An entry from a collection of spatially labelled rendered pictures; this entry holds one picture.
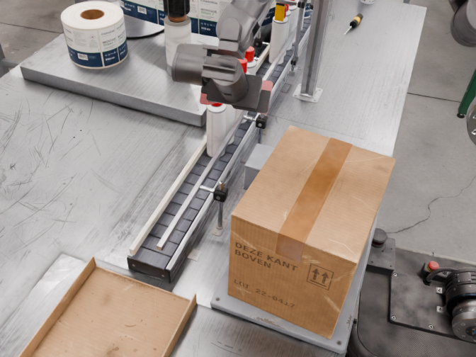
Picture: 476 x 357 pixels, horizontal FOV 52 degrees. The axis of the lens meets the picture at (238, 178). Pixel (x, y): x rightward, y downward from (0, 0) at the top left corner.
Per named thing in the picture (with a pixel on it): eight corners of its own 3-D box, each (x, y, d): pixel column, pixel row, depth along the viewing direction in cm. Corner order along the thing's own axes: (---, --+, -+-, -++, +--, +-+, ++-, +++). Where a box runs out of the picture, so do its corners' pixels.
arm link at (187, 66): (242, 18, 83) (249, 30, 92) (178, 8, 85) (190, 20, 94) (229, 88, 85) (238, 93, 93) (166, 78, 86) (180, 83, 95)
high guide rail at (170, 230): (296, 28, 178) (297, 25, 177) (299, 29, 178) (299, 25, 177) (156, 249, 105) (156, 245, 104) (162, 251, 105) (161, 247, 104)
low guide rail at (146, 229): (275, 37, 183) (275, 32, 182) (278, 38, 183) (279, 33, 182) (129, 253, 110) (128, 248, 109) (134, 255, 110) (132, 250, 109)
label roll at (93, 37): (57, 55, 171) (47, 15, 161) (100, 33, 183) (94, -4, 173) (97, 75, 163) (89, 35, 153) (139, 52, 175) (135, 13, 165)
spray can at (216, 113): (210, 144, 140) (211, 83, 126) (227, 149, 139) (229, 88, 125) (203, 156, 137) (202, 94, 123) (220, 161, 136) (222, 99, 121)
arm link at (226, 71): (237, 86, 85) (244, 54, 86) (199, 79, 86) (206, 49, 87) (242, 98, 92) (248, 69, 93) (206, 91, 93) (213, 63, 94)
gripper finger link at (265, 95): (242, 87, 107) (237, 72, 98) (275, 92, 106) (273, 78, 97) (236, 117, 107) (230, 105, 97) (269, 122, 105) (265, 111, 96)
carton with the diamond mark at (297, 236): (278, 205, 129) (290, 124, 110) (367, 239, 122) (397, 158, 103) (227, 295, 109) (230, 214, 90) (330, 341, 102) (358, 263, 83)
